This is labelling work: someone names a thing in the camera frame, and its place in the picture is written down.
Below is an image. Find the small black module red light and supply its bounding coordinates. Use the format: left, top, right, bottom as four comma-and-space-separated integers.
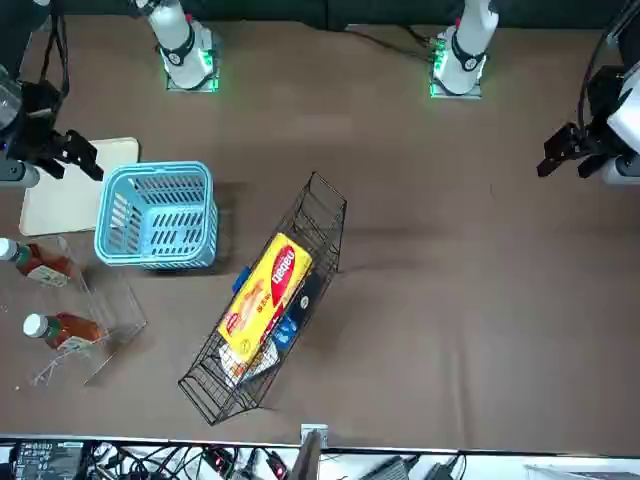
264, 451, 292, 480

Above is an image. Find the aluminium camera post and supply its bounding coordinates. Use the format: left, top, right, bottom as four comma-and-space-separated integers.
292, 423, 331, 480

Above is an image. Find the white orange cracker box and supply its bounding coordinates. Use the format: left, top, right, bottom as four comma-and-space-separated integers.
217, 342, 281, 389

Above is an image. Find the black power supply red light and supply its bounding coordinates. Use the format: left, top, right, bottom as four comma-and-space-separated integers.
202, 446, 236, 474

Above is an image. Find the black wire snack shelf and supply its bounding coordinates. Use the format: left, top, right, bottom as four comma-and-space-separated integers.
177, 171, 349, 427

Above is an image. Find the grey finned power supply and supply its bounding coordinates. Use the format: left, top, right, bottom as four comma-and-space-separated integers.
357, 453, 420, 480

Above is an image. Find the black power brick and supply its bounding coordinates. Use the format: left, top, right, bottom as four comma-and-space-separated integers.
423, 455, 469, 480

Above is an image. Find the yellow red wafer box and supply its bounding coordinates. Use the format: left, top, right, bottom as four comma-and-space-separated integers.
217, 232, 314, 366

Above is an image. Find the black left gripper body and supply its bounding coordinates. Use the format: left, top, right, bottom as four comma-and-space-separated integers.
574, 64, 626, 156

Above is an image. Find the cream plastic tray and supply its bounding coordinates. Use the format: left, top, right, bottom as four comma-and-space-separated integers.
18, 137, 141, 237

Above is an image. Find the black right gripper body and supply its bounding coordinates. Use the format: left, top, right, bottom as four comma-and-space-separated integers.
9, 82, 64, 160

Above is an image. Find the black base cable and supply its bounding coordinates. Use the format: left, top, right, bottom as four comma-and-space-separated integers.
343, 23, 437, 57

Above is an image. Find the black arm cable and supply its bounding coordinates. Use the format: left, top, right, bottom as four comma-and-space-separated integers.
578, 0, 636, 131
39, 12, 70, 99

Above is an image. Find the black labelled power supply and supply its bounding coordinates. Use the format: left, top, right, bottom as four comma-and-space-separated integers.
8, 439, 85, 480

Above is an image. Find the clear acrylic beverage shelf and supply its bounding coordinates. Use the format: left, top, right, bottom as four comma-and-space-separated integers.
29, 233, 150, 389

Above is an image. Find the light blue plastic basket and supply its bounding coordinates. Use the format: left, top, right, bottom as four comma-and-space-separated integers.
93, 160, 220, 271

